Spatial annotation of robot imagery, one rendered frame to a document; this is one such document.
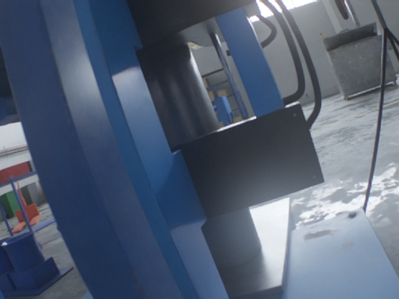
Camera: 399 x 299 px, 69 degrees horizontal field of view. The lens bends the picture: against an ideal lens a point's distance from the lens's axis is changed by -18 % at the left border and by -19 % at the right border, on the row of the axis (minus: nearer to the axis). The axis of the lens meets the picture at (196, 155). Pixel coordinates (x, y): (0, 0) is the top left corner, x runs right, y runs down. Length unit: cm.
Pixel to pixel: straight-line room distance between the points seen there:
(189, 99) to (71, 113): 86
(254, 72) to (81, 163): 63
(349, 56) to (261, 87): 809
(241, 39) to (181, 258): 51
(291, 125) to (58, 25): 64
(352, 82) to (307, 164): 804
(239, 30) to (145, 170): 40
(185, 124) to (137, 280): 85
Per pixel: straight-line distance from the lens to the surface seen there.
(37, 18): 27
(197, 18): 86
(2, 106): 131
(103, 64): 68
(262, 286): 99
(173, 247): 68
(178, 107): 107
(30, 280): 242
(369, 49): 896
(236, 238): 114
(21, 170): 402
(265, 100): 81
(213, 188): 86
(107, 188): 25
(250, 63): 82
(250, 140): 82
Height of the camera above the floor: 63
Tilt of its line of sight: 4 degrees down
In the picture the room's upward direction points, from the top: 20 degrees counter-clockwise
